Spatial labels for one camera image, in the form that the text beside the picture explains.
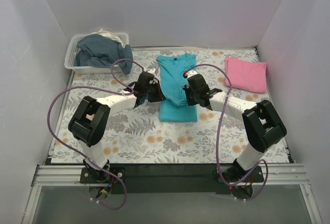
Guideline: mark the folded pink t shirt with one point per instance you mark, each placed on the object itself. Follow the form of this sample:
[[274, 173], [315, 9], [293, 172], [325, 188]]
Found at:
[[248, 76]]

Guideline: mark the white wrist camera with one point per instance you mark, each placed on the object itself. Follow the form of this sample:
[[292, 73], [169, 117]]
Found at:
[[189, 73], [153, 71]]

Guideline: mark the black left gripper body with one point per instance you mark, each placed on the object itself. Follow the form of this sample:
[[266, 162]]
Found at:
[[157, 93]]

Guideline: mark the teal t shirt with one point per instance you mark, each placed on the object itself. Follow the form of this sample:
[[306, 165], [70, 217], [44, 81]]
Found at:
[[174, 108]]

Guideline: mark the aluminium frame rail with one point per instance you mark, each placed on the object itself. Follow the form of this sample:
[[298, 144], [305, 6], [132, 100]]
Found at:
[[69, 175]]

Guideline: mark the cream t shirt in basket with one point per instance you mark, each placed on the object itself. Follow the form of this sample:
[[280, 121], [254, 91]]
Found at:
[[111, 35]]

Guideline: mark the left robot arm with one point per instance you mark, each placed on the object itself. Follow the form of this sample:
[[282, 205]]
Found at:
[[89, 121]]

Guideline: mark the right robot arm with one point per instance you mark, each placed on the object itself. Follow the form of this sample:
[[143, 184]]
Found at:
[[263, 126]]

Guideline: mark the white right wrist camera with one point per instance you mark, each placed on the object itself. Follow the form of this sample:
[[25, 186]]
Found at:
[[189, 73]]

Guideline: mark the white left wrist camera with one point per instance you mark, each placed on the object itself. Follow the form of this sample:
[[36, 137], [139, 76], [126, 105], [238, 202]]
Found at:
[[153, 71]]

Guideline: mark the grey-blue t shirt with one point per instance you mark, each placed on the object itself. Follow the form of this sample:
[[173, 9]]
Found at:
[[100, 52]]

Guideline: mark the white plastic laundry basket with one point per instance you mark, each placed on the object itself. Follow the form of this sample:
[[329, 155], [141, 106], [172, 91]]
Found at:
[[73, 50]]

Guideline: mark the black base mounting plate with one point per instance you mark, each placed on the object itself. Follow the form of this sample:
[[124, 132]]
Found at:
[[164, 178]]

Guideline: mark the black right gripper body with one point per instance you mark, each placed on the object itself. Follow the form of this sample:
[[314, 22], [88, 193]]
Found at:
[[190, 93]]

